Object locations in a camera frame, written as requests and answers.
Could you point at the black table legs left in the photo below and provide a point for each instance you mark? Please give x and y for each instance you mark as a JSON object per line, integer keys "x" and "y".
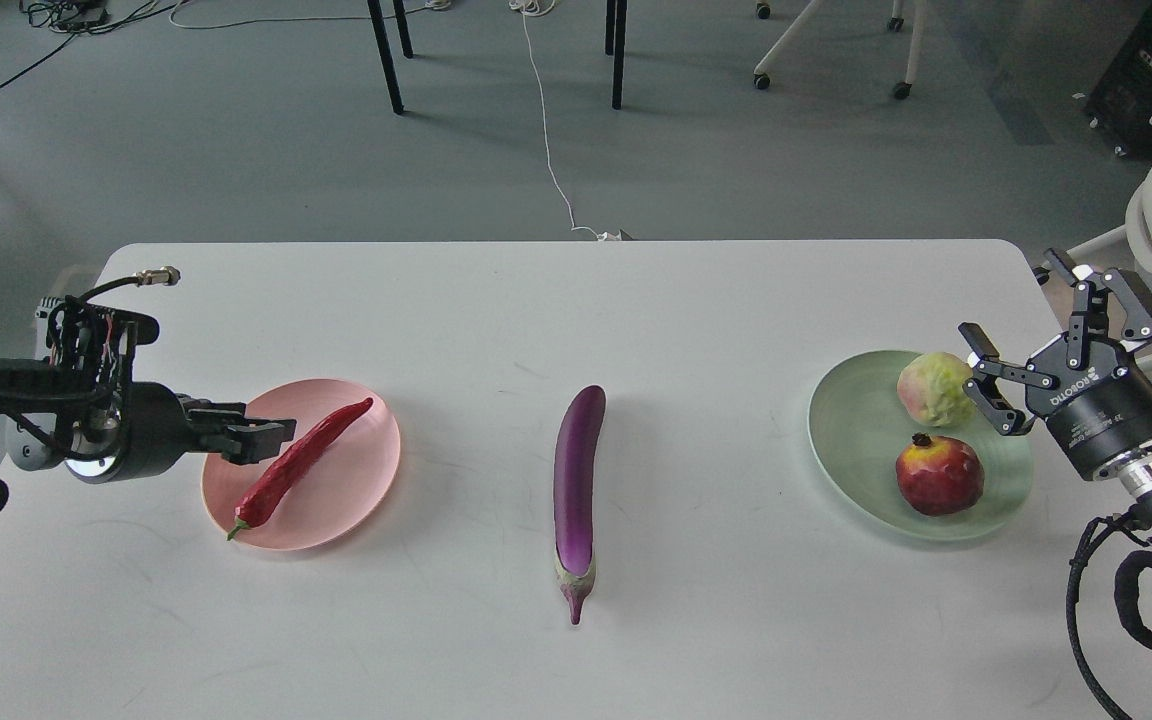
{"x": 378, "y": 23}

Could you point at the black table legs right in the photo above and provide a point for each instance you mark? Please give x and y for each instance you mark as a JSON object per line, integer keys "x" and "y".
{"x": 615, "y": 34}

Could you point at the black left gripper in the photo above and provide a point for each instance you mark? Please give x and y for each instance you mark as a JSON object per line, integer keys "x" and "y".
{"x": 159, "y": 426}

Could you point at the purple eggplant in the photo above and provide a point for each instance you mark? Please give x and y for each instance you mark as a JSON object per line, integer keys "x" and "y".
{"x": 572, "y": 492}

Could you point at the red pomegranate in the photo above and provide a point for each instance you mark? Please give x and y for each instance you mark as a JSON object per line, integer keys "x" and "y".
{"x": 939, "y": 475}

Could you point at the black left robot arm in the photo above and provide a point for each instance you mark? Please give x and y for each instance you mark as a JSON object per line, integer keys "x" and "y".
{"x": 76, "y": 404}

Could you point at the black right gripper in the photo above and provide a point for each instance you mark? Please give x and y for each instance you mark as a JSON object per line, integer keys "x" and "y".
{"x": 1085, "y": 384}

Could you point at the red chili pepper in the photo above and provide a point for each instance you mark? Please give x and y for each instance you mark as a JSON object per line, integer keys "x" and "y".
{"x": 256, "y": 506}

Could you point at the black table legs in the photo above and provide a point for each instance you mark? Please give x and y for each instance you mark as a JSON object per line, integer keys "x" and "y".
{"x": 378, "y": 23}
{"x": 615, "y": 34}

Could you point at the pink plate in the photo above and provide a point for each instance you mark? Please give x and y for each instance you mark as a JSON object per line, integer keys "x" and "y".
{"x": 347, "y": 483}

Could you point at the black equipment case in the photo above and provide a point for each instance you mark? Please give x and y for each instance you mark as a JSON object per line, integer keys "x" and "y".
{"x": 1120, "y": 105}

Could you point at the white rolling chair base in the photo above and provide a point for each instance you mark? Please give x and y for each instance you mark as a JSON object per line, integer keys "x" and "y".
{"x": 804, "y": 52}

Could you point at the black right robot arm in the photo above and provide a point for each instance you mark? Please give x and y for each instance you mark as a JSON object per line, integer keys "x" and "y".
{"x": 1133, "y": 576}

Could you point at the green yellow round fruit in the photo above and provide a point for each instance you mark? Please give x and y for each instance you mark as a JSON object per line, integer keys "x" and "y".
{"x": 931, "y": 388}

